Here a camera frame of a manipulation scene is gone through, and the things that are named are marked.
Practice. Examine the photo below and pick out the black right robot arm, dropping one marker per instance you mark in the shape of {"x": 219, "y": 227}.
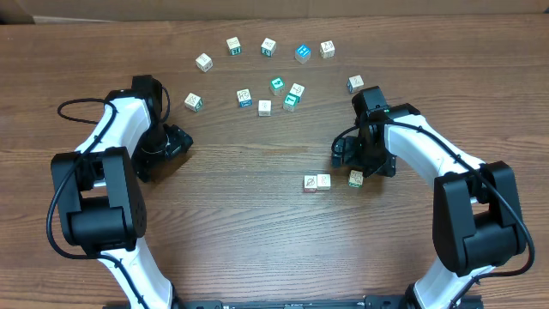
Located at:
{"x": 477, "y": 226}

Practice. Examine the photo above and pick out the wooden block animal drawing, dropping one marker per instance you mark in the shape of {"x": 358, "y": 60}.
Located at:
{"x": 327, "y": 49}

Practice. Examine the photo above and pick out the wooden block blue side right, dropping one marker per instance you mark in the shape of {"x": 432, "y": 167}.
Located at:
{"x": 355, "y": 83}

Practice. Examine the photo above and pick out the wooden block green R side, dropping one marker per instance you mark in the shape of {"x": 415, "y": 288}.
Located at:
{"x": 355, "y": 179}

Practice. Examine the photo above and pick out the wooden block anchor drawing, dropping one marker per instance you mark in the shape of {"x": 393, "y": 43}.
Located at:
{"x": 297, "y": 90}

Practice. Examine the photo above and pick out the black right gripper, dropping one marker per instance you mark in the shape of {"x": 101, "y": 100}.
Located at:
{"x": 346, "y": 155}

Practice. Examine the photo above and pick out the wooden block green H side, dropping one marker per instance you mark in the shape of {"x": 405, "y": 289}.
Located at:
{"x": 234, "y": 46}

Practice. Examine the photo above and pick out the plain wooden block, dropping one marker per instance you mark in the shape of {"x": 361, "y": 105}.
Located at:
{"x": 204, "y": 62}
{"x": 264, "y": 108}

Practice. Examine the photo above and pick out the wooden block green side left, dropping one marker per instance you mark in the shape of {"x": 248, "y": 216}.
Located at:
{"x": 193, "y": 102}

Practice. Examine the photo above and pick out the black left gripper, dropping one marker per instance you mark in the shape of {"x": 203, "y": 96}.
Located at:
{"x": 144, "y": 160}

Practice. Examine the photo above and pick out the plain wooden block far left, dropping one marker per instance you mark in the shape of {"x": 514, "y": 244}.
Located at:
{"x": 204, "y": 62}

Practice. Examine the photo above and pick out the green top block number seven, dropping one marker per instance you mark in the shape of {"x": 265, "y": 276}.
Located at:
{"x": 290, "y": 102}

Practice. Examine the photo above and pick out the wooden block turtle drawing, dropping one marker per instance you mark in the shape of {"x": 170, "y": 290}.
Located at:
{"x": 323, "y": 182}

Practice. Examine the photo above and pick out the wooden block red side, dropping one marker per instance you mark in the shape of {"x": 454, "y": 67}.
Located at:
{"x": 310, "y": 183}

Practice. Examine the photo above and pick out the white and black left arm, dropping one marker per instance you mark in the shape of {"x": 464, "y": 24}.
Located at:
{"x": 97, "y": 211}

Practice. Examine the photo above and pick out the wooden block blue side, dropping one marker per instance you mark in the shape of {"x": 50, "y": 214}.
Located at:
{"x": 244, "y": 97}
{"x": 355, "y": 83}

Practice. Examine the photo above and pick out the plain wooden block centre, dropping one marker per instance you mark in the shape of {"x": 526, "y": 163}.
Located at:
{"x": 264, "y": 108}

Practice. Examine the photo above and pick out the blue top wooden block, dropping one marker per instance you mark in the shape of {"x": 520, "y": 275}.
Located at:
{"x": 303, "y": 54}

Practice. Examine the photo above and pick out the wooden block green side top row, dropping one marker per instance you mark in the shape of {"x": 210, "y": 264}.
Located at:
{"x": 268, "y": 47}

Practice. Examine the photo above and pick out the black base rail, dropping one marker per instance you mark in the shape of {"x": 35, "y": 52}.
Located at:
{"x": 291, "y": 304}

